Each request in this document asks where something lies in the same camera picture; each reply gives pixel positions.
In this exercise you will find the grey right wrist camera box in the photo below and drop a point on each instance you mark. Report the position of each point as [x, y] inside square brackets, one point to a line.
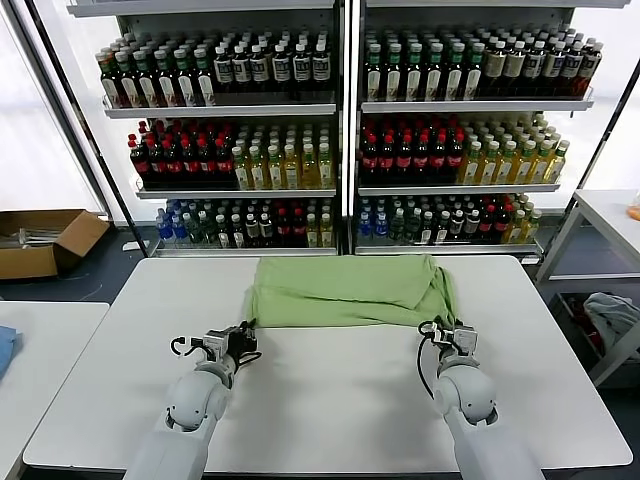
[465, 340]

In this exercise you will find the dark bottle white square label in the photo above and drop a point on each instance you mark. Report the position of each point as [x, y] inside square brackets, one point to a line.
[242, 69]
[589, 67]
[534, 66]
[571, 67]
[281, 68]
[223, 70]
[302, 67]
[321, 67]
[260, 69]
[553, 67]

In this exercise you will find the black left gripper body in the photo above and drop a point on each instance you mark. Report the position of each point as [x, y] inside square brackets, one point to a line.
[242, 346]

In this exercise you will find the blue folded cloth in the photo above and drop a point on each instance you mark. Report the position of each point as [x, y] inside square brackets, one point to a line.
[9, 350]

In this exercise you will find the brown tea bottle green label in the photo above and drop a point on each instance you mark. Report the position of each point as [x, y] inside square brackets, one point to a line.
[129, 87]
[455, 80]
[474, 79]
[374, 80]
[167, 86]
[113, 87]
[394, 80]
[415, 80]
[435, 80]
[205, 85]
[148, 87]
[186, 85]

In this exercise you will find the brown cardboard box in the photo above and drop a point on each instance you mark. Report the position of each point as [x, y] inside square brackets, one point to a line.
[27, 262]

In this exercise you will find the small dark bottle white cap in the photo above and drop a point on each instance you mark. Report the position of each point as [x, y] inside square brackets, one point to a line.
[266, 230]
[443, 229]
[238, 234]
[457, 225]
[221, 232]
[428, 229]
[253, 231]
[472, 225]

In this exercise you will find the orange object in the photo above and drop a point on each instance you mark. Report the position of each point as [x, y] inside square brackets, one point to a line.
[635, 207]

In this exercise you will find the green polo shirt red print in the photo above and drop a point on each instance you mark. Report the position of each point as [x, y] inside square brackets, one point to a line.
[340, 295]

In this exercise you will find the cola bottle red cap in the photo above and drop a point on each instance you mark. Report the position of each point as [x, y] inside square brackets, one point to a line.
[387, 161]
[299, 229]
[207, 162]
[283, 229]
[224, 162]
[487, 225]
[404, 161]
[173, 163]
[502, 224]
[156, 162]
[455, 160]
[421, 161]
[190, 162]
[438, 161]
[138, 162]
[370, 160]

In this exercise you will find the white flat floor object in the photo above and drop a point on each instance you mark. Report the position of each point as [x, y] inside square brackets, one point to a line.
[135, 245]

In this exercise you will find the grey blue cloth bundle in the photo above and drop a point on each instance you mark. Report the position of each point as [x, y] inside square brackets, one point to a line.
[612, 315]

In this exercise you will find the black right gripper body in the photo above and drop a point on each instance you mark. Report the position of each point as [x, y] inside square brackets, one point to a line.
[462, 327]

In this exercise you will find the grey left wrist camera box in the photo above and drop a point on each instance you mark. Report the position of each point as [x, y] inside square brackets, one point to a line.
[215, 345]

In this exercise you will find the black slanted pole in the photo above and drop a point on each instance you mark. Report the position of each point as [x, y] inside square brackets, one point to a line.
[604, 132]
[104, 165]

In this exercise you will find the yellow juice bottle green label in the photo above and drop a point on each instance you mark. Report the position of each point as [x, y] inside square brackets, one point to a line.
[556, 165]
[506, 167]
[327, 230]
[310, 171]
[242, 172]
[540, 167]
[531, 227]
[275, 172]
[523, 167]
[258, 172]
[313, 231]
[326, 171]
[293, 172]
[489, 167]
[516, 229]
[471, 167]

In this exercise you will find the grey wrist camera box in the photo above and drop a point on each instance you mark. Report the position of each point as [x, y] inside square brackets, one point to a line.
[465, 340]
[215, 345]

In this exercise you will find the black storage bin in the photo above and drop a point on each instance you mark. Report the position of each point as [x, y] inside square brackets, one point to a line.
[562, 312]

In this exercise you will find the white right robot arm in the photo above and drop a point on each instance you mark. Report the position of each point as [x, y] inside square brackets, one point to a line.
[465, 395]

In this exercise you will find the clear plastic packing items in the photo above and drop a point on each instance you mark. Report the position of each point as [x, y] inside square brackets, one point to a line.
[30, 236]

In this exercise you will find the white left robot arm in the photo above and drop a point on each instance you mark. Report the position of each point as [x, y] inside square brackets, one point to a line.
[195, 400]

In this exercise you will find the blue water bottle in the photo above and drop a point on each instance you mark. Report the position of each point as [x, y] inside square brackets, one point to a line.
[162, 227]
[176, 229]
[366, 226]
[382, 226]

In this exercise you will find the red cloth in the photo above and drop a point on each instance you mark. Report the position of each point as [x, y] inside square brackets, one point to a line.
[597, 335]

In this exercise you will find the dark bottle beige label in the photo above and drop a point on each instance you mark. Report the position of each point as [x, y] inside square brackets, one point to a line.
[495, 67]
[514, 66]

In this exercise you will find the clear water bottle white cap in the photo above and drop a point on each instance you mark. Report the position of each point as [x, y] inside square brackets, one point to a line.
[192, 230]
[205, 230]
[397, 226]
[413, 227]

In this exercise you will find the grey metal shelf rack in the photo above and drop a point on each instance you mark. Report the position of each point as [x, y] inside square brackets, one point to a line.
[475, 106]
[220, 111]

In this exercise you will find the grey frame side table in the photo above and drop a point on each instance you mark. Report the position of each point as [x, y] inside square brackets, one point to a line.
[607, 210]

